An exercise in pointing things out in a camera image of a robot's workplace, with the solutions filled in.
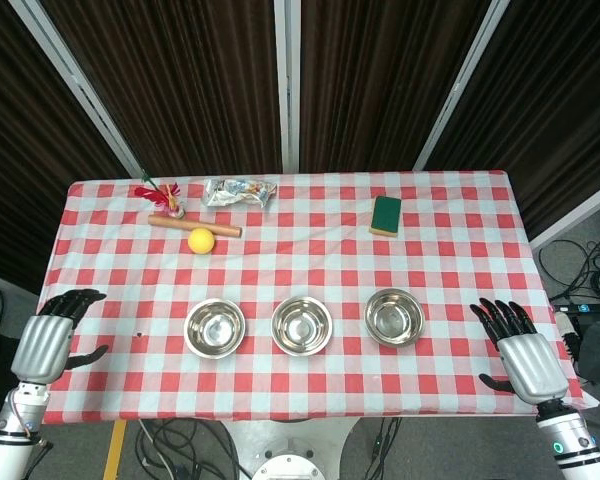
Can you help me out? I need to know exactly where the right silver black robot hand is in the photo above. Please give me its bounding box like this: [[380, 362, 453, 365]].
[[469, 298, 570, 405]]

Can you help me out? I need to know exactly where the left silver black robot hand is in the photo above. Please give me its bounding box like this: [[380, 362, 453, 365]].
[[10, 288, 110, 386]]

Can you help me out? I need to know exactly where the stainless steel bowl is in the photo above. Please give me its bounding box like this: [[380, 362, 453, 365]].
[[183, 298, 247, 360], [363, 288, 426, 348], [271, 295, 334, 357]]

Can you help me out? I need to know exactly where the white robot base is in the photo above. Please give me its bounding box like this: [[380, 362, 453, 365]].
[[219, 418, 366, 480]]

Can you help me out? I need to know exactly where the black power strip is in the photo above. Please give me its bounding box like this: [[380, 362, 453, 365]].
[[552, 299, 600, 316]]

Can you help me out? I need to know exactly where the wooden rolling pin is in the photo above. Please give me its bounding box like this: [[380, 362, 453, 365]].
[[147, 214, 243, 240]]

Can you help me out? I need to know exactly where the dark brown curtain panel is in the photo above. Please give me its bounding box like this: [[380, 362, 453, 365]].
[[0, 0, 131, 296], [424, 0, 600, 241], [299, 0, 491, 174], [39, 0, 283, 176]]

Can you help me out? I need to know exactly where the red feather shuttlecock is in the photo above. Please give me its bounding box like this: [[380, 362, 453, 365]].
[[133, 169, 187, 221]]

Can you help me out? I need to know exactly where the yellow ball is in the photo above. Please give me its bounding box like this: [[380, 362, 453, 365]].
[[187, 228, 216, 257]]

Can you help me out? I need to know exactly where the green yellow sponge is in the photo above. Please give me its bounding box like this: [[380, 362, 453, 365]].
[[368, 195, 403, 238]]

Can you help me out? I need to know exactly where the crumpled silver snack packet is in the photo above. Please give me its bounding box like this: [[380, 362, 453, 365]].
[[201, 177, 279, 210]]

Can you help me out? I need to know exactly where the red white checkered tablecloth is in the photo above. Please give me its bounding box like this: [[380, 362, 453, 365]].
[[35, 169, 600, 425]]

